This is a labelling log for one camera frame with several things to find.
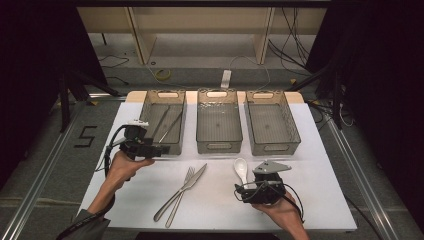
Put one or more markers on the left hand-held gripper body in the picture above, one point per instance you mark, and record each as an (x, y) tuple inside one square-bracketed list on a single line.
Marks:
[(135, 135)]

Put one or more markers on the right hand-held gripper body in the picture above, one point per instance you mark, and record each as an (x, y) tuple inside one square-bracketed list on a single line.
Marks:
[(266, 191)]

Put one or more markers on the metal chopstick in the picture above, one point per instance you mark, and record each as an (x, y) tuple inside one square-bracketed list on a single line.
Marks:
[(171, 126), (160, 121)]

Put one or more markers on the white ceramic spoon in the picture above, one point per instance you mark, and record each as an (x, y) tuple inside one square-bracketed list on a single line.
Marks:
[(240, 168)]

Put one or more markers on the metal fork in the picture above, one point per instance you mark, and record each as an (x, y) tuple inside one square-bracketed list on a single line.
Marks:
[(189, 173)]

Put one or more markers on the metal table knife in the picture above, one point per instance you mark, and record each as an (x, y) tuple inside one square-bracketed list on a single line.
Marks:
[(195, 178)]

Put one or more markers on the smoky clear plastic bin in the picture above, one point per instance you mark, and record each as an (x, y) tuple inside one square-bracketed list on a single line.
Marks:
[(218, 121), (271, 125), (173, 100)]

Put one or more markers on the person's right hand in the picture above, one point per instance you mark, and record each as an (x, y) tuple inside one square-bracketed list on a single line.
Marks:
[(286, 213)]

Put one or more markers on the person's left hand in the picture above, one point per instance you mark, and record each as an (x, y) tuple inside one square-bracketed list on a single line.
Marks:
[(121, 170)]

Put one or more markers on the white table cover sheet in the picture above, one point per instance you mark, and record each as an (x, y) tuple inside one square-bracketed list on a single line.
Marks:
[(206, 206)]

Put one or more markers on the yellow tape roll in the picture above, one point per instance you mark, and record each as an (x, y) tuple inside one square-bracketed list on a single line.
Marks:
[(163, 74)]

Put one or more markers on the black metal stand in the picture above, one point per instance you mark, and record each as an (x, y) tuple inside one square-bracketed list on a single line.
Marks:
[(337, 100), (64, 100)]

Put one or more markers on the white power strip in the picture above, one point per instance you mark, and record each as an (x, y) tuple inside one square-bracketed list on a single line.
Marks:
[(226, 79)]

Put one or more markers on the person's grey sleeve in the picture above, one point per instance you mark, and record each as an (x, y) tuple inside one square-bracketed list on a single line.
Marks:
[(90, 228)]

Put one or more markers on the black curtain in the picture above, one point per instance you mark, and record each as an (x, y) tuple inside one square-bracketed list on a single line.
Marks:
[(30, 66), (383, 83)]

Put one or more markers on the light wooden shelf unit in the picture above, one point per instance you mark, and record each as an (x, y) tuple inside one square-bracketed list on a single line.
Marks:
[(200, 20)]

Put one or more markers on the aluminium floor rail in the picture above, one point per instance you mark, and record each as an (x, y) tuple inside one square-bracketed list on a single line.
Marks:
[(43, 180), (356, 173)]

